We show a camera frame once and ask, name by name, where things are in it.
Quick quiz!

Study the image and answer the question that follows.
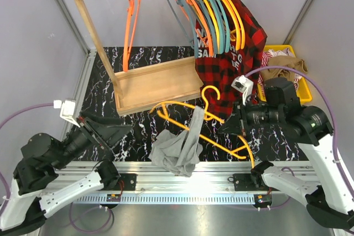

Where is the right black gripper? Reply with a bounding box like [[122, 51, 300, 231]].
[[220, 96, 284, 135]]

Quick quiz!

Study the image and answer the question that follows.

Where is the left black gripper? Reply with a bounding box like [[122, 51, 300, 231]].
[[51, 109, 133, 170]]

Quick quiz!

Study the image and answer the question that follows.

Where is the yellow hanger with grey top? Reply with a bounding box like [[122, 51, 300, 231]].
[[149, 85, 255, 169]]

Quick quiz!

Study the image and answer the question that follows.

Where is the grey tank top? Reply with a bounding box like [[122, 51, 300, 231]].
[[148, 106, 204, 177]]

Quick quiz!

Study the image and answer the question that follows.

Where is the red white striped tank top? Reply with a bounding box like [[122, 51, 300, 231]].
[[258, 48, 308, 90]]

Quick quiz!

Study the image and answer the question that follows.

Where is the tan tank top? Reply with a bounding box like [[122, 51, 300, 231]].
[[261, 55, 308, 85]]

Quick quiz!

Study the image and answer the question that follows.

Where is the teal hanger with striped top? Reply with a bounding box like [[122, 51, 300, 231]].
[[162, 0, 200, 59]]

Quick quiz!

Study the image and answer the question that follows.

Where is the orange hanger with pink top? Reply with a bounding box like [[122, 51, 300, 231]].
[[185, 0, 216, 57]]

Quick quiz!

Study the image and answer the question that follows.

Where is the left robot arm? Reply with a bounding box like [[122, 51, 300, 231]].
[[1, 113, 132, 235]]

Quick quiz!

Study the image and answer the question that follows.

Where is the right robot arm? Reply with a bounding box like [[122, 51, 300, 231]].
[[218, 77, 353, 230]]

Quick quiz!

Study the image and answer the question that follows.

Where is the orange hanger with tan top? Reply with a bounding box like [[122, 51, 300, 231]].
[[123, 0, 141, 72]]

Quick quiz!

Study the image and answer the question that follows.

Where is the black marble mat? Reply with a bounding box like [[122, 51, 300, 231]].
[[77, 46, 308, 162]]

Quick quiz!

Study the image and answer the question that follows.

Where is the red black plaid shirt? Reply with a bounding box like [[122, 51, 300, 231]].
[[195, 0, 267, 119]]

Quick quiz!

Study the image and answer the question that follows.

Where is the wooden clothes rack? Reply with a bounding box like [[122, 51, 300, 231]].
[[74, 0, 202, 116]]

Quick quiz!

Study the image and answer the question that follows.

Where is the bunch of empty hangers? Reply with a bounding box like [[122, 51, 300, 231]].
[[190, 0, 247, 54]]

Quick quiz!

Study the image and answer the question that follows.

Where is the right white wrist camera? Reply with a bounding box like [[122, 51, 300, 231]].
[[231, 75, 253, 105]]

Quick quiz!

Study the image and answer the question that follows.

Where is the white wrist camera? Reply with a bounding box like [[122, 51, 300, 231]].
[[231, 75, 253, 105], [53, 99, 80, 127]]

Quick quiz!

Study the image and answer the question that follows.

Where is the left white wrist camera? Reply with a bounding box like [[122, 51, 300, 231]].
[[53, 99, 80, 127]]

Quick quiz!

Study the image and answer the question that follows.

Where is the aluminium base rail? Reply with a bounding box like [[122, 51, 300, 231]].
[[35, 160, 337, 206]]

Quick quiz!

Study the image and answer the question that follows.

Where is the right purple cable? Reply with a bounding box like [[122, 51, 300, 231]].
[[244, 66, 354, 201]]

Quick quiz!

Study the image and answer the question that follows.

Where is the purple cable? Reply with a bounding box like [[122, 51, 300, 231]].
[[0, 103, 56, 201], [244, 66, 354, 201]]

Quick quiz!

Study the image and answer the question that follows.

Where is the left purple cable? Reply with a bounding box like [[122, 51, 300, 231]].
[[0, 103, 56, 201]]

